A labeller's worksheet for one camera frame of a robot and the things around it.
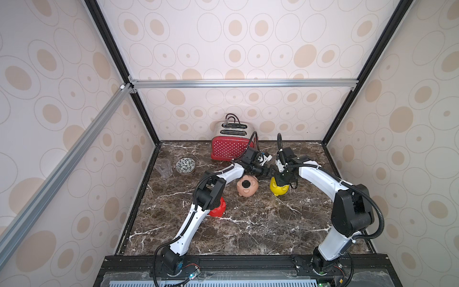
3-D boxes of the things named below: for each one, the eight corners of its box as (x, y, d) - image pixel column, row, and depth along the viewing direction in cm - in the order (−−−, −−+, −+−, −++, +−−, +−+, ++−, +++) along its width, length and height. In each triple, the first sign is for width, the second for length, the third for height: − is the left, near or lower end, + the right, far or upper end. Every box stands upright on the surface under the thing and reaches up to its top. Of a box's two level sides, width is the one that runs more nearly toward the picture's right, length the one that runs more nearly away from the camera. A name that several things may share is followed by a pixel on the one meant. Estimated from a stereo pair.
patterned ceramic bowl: (176, 173, 105) (174, 169, 102) (179, 161, 111) (177, 157, 108) (194, 173, 105) (193, 169, 102) (196, 161, 111) (195, 157, 108)
